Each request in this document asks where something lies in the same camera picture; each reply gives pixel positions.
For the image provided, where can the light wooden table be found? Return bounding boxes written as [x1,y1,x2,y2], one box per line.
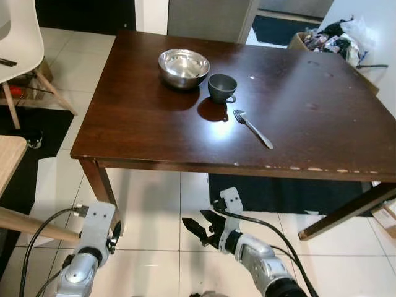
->
[0,136,82,244]

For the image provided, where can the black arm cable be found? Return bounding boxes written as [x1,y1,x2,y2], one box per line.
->
[19,207,85,297]
[212,199,319,297]

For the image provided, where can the black cabinet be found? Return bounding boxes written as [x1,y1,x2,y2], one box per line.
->
[35,0,136,35]

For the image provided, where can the dark blue doormat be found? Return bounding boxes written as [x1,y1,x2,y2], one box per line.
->
[252,15,323,48]

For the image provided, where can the black floor mat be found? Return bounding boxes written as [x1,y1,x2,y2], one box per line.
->
[0,106,75,215]

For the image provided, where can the white plastic bag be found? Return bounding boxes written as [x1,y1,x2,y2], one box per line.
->
[339,17,376,55]

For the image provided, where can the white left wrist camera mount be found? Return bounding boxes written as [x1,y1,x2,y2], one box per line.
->
[78,201,118,252]

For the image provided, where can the dark grey mug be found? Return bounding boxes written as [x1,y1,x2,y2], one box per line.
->
[207,74,238,105]

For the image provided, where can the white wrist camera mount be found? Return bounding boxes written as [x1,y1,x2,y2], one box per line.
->
[219,187,244,216]
[78,201,118,252]

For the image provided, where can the cardboard box full of clutter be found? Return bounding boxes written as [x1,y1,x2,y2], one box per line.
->
[288,19,380,95]

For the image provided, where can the silver metal fork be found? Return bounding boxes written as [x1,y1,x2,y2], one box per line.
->
[233,110,274,150]

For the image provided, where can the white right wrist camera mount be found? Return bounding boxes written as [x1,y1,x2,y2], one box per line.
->
[219,187,244,216]

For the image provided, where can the small cardboard box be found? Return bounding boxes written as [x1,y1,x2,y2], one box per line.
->
[371,199,396,231]

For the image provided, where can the dark brown wooden table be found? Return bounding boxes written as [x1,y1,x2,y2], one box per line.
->
[70,29,396,241]

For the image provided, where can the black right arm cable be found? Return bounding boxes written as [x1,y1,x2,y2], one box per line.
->
[212,199,319,297]

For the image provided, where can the black shoe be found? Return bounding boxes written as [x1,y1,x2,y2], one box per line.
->
[24,129,45,150]

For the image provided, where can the black floor rug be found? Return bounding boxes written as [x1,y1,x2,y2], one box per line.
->
[207,173,382,216]

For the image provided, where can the white chair with wooden legs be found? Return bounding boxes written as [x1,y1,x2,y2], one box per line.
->
[0,0,79,130]

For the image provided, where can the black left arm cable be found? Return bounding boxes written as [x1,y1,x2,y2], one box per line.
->
[19,207,85,297]

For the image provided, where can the stainless steel bowl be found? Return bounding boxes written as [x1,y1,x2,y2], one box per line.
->
[158,49,211,91]

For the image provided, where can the grey door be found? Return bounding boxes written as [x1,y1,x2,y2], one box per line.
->
[167,0,260,45]

